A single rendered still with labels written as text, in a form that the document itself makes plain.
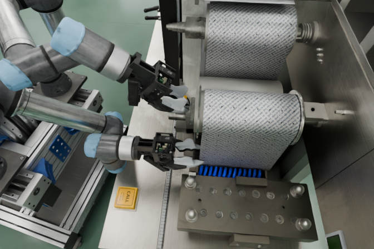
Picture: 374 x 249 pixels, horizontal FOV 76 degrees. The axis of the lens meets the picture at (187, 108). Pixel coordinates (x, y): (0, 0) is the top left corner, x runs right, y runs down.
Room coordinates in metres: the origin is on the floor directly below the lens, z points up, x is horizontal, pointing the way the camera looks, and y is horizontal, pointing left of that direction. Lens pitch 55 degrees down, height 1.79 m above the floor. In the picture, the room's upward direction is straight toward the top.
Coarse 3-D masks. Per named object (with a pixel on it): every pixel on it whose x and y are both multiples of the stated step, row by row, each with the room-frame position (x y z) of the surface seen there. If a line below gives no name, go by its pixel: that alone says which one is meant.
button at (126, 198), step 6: (120, 186) 0.27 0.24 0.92; (120, 192) 0.25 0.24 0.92; (126, 192) 0.25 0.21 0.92; (132, 192) 0.25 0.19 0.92; (120, 198) 0.23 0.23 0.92; (126, 198) 0.23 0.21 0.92; (132, 198) 0.23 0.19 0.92; (114, 204) 0.21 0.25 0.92; (120, 204) 0.21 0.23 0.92; (126, 204) 0.21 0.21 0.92; (132, 204) 0.21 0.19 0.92
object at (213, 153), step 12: (204, 144) 0.31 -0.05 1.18; (216, 144) 0.31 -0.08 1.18; (228, 144) 0.30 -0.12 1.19; (240, 144) 0.30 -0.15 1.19; (252, 144) 0.30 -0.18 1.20; (204, 156) 0.31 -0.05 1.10; (216, 156) 0.31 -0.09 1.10; (228, 156) 0.30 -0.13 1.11; (240, 156) 0.30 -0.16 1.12; (252, 156) 0.30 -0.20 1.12; (264, 156) 0.29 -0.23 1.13; (276, 156) 0.29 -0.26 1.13; (252, 168) 0.30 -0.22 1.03; (264, 168) 0.29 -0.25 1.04
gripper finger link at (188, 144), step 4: (188, 140) 0.34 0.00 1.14; (192, 140) 0.34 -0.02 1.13; (176, 144) 0.34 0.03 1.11; (180, 144) 0.34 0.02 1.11; (184, 144) 0.34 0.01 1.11; (188, 144) 0.34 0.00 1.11; (192, 144) 0.34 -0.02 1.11; (196, 144) 0.35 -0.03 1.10; (180, 148) 0.33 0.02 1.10; (184, 148) 0.33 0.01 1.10; (188, 148) 0.34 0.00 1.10; (192, 148) 0.33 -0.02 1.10; (196, 148) 0.33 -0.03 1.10
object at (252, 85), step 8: (200, 80) 0.50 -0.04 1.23; (208, 80) 0.50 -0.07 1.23; (216, 80) 0.50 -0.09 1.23; (224, 80) 0.50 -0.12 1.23; (232, 80) 0.50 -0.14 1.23; (240, 80) 0.50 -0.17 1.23; (248, 80) 0.51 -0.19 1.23; (256, 80) 0.51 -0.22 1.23; (264, 80) 0.51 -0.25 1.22; (208, 88) 0.47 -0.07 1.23; (216, 88) 0.47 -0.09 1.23; (224, 88) 0.47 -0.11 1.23; (232, 88) 0.47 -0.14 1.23; (240, 88) 0.47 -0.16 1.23; (248, 88) 0.47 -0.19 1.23; (256, 88) 0.47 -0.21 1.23; (264, 88) 0.47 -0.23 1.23; (272, 88) 0.47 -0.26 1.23; (280, 88) 0.47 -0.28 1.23
